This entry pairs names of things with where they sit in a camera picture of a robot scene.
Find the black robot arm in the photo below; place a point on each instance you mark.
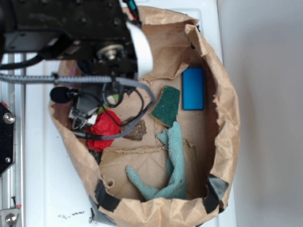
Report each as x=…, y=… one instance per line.
x=94, y=33

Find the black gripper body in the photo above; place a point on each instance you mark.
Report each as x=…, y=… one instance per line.
x=116, y=60

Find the green yellow sponge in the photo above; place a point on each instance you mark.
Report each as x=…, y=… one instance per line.
x=165, y=110

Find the teal microfiber cloth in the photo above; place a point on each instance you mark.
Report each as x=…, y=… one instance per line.
x=177, y=184

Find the blue rectangular block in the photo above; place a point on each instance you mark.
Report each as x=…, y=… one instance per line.
x=193, y=89

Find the black foam microphone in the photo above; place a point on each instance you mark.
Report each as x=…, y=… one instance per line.
x=63, y=95

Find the brown rock chunk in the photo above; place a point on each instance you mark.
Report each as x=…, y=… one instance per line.
x=137, y=132

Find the green plush toy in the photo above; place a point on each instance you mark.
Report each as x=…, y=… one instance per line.
x=112, y=100

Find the red paper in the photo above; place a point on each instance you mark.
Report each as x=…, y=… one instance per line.
x=106, y=124

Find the brown paper-lined box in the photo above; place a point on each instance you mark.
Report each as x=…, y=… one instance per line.
x=211, y=137

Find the silver corner bracket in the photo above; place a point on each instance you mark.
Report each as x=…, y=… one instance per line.
x=9, y=217

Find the aluminium frame rail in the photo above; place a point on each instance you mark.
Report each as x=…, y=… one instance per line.
x=12, y=182

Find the black metal bracket plate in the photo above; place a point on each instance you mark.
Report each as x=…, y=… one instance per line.
x=7, y=139

